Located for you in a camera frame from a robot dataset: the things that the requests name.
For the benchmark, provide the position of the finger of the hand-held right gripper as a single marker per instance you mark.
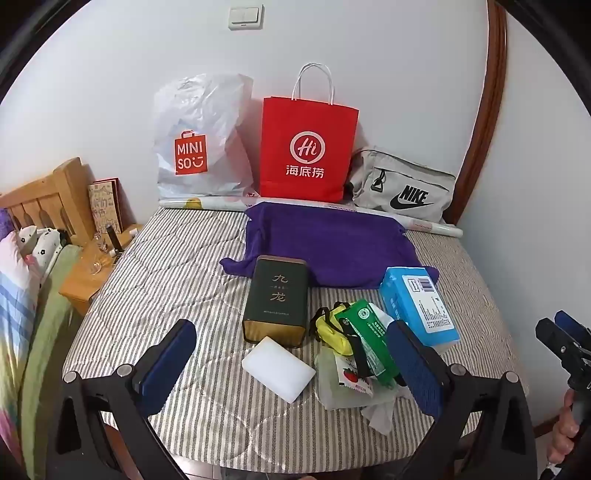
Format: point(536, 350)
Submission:
point(575, 326)
point(556, 337)

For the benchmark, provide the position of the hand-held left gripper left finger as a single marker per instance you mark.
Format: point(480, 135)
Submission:
point(168, 364)

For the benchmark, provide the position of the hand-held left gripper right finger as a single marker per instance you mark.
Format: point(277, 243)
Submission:
point(415, 364)

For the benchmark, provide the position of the white glove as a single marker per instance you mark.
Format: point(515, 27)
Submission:
point(385, 410)

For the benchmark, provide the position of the green wet wipes packet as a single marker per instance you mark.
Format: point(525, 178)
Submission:
point(369, 332)

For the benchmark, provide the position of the blue tissue pack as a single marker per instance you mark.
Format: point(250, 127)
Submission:
point(415, 295)

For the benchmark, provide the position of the small yellow bag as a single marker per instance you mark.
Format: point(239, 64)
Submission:
point(330, 334)

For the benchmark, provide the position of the white sponge block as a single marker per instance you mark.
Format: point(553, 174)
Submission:
point(277, 369)

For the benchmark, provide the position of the dark green tin box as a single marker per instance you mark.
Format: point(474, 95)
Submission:
point(277, 295)

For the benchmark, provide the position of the purple towel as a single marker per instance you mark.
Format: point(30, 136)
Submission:
point(323, 240)

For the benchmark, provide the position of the person's right hand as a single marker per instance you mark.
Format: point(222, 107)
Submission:
point(565, 438)

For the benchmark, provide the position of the strawberry print sachet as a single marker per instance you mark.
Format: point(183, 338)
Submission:
point(355, 376)

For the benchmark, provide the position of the clear plastic bag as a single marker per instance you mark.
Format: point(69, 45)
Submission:
point(330, 383)

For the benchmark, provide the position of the wooden nightstand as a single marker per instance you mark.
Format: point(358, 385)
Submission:
point(78, 286)

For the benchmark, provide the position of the green bed sheet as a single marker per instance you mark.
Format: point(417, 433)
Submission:
point(41, 332)

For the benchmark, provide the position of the small black bottle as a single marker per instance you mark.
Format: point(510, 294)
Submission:
point(113, 240)

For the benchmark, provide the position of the white paper roll pink print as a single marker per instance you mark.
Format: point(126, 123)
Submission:
point(429, 226)

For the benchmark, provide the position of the colourful striped blanket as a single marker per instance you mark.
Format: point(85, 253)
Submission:
point(14, 300)

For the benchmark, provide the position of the patterned book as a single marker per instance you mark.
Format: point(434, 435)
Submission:
point(105, 207)

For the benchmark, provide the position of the white spotted plush toy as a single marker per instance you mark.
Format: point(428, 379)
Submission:
point(41, 249)

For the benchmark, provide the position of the grey waist bag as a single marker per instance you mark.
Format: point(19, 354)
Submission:
point(406, 180)

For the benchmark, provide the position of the wooden headboard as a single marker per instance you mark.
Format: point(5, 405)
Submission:
point(60, 184)

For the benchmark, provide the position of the purple plush toy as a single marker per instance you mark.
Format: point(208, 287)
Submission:
point(5, 224)

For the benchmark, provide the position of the white plastic shopping bag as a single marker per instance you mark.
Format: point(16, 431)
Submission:
point(198, 115)

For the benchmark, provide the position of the red paper bag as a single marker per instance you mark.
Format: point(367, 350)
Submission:
point(304, 120)

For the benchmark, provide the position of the brown wooden door frame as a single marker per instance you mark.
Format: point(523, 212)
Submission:
point(489, 92)

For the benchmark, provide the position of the white light switch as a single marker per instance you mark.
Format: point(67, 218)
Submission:
point(247, 17)

